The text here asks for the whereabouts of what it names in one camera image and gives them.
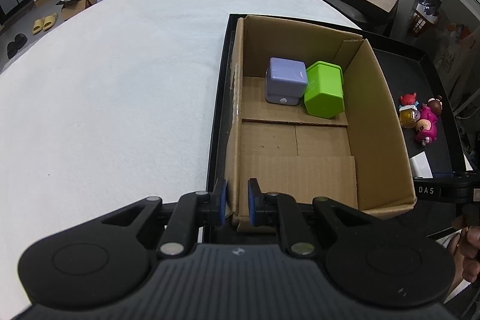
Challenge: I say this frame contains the white small box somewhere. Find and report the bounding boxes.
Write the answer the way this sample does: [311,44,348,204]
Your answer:
[409,151,433,179]

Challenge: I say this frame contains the pink doll figure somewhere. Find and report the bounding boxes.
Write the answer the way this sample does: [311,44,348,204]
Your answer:
[415,96,443,146]

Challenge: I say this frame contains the brown cardboard box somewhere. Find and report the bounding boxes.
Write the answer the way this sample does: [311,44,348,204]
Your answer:
[222,15,416,232]

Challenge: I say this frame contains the green hexagonal box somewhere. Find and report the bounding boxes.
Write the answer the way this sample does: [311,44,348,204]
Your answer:
[304,61,345,118]

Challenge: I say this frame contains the purple cube toy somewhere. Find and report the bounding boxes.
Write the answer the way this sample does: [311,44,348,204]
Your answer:
[264,57,308,106]

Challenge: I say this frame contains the red devil figure bottle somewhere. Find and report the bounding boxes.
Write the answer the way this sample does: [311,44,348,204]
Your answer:
[399,93,420,128]

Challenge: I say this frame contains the person right hand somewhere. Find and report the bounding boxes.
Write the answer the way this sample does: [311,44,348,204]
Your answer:
[447,217,480,295]

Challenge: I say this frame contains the black shallow tray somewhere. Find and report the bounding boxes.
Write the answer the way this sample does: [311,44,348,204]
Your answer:
[205,13,466,242]

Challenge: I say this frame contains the cardboard box on floor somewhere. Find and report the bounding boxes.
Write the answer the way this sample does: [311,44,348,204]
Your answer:
[56,0,97,20]

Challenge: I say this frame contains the yellow slippers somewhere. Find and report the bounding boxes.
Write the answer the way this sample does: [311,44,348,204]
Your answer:
[32,12,58,35]

